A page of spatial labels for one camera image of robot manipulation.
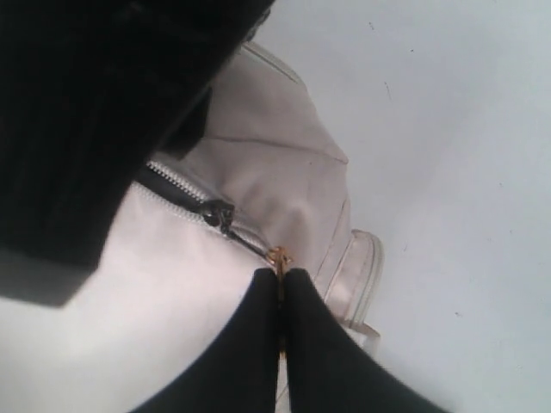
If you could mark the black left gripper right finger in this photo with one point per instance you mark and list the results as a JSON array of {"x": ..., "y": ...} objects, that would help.
[{"x": 327, "y": 370}]

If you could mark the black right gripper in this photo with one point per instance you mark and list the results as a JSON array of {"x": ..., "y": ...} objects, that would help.
[{"x": 89, "y": 91}]

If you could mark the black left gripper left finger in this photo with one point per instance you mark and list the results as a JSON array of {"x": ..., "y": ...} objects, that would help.
[{"x": 238, "y": 371}]

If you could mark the cream fabric duffel bag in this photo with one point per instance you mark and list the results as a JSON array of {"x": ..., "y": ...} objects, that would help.
[{"x": 183, "y": 248}]

